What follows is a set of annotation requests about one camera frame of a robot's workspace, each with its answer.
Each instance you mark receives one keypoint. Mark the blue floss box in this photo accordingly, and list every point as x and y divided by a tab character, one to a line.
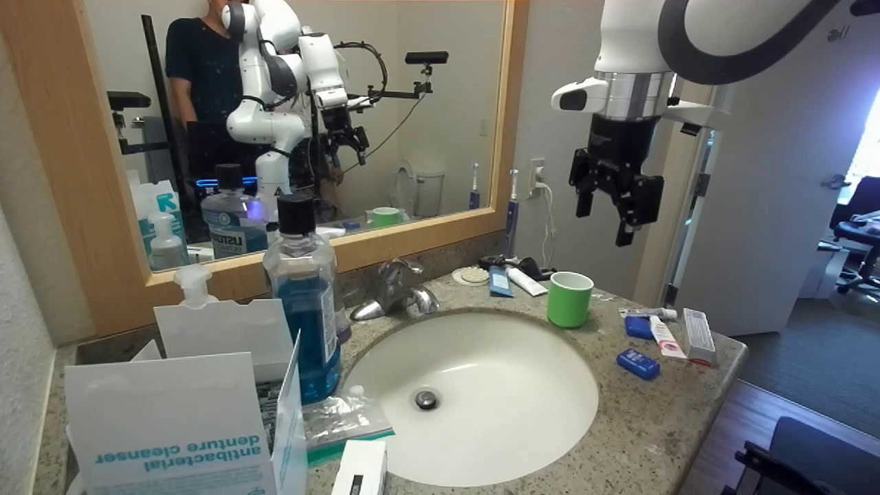
638	327
638	364

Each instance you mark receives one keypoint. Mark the white denture cleanser box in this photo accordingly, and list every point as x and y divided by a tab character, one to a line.
172	412

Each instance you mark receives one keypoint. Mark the white toothpaste box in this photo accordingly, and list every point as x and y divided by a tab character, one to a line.
698	335

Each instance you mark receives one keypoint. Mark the dark grey chair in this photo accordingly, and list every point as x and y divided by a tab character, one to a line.
818	454

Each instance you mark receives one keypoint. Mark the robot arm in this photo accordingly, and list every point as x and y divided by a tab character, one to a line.
632	34

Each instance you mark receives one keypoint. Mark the blue packet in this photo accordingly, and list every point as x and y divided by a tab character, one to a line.
500	282

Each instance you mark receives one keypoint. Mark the clear plastic bag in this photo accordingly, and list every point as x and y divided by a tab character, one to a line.
344	416

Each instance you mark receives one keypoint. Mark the electric toothbrush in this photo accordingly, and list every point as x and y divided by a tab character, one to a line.
511	216

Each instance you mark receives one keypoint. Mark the black charger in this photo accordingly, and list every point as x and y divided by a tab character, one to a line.
529	265

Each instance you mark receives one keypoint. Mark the small white box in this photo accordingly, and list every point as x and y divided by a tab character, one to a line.
361	471

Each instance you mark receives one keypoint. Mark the white door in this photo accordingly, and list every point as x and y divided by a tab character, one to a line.
770	227

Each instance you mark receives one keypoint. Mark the chrome tap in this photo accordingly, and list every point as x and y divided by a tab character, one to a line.
395	289

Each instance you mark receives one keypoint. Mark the white red toothpaste tube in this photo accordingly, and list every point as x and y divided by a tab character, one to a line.
665	338

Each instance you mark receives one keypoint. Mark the white sink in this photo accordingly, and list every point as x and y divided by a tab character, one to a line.
495	385

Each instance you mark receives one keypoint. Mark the blue mouthwash bottle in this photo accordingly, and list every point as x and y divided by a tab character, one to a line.
306	323

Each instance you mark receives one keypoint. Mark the wall socket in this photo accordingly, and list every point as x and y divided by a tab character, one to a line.
536	177

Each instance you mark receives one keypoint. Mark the round white soap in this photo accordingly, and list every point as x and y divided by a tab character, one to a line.
474	276

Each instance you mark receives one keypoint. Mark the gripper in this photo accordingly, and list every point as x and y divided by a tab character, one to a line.
622	148

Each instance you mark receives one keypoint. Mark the small grey tube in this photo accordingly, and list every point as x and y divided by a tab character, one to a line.
646	313

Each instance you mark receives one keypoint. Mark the door hook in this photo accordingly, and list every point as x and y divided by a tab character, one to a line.
838	33

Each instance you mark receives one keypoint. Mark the white pump bottle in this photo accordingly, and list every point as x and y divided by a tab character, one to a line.
194	285

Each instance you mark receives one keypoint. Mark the black office chair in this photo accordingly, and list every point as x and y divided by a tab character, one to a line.
859	227

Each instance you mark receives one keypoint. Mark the green mug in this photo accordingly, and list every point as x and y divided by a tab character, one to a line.
569	306

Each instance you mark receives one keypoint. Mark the wood framed mirror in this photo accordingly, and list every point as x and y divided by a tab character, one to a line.
41	137

